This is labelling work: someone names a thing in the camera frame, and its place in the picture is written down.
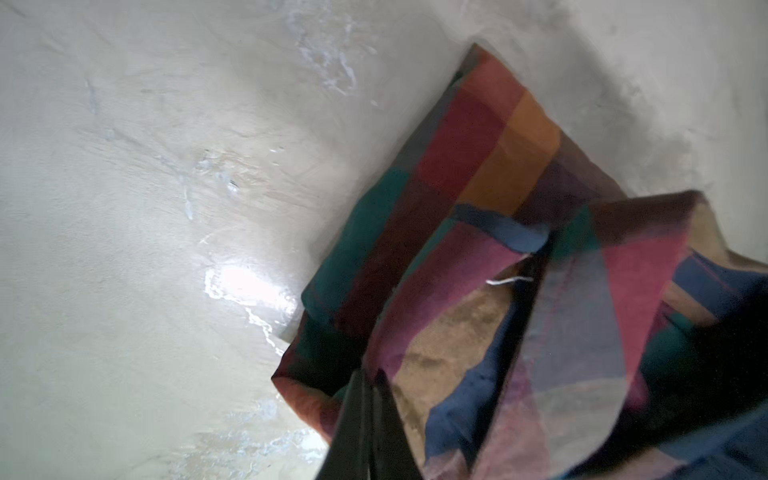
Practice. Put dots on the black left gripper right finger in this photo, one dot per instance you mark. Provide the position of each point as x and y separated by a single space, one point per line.
392 458

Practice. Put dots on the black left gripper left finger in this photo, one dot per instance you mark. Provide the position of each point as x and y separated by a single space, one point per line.
349 454

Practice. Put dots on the plaid long sleeve shirt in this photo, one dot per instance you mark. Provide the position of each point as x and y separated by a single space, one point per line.
532 320

